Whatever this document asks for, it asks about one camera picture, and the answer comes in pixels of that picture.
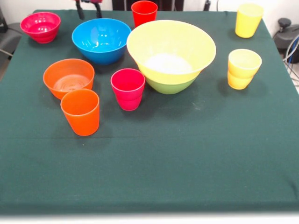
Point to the dark green table cloth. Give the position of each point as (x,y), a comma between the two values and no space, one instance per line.
(163,151)

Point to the bright yellow cup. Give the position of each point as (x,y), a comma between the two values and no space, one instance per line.
(247,25)

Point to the small orange bowl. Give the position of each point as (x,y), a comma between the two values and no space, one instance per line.
(67,70)

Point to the amber yellow cup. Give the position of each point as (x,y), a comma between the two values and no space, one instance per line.
(243,70)

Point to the pink bowl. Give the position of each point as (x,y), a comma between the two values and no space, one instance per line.
(40,35)

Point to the blue bowl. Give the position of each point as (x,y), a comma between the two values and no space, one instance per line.
(100,53)

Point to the red cup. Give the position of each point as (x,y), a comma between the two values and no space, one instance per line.
(143,14)

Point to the large yellow-orange bowl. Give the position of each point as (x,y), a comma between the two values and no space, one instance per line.
(168,39)

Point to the pink cup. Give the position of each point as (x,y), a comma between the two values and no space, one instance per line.
(127,99)

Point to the green bowl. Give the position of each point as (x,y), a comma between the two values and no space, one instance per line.
(171,87)

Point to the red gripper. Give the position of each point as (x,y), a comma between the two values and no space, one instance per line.
(88,1)

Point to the orange cup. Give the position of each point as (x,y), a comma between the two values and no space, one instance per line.
(80,116)

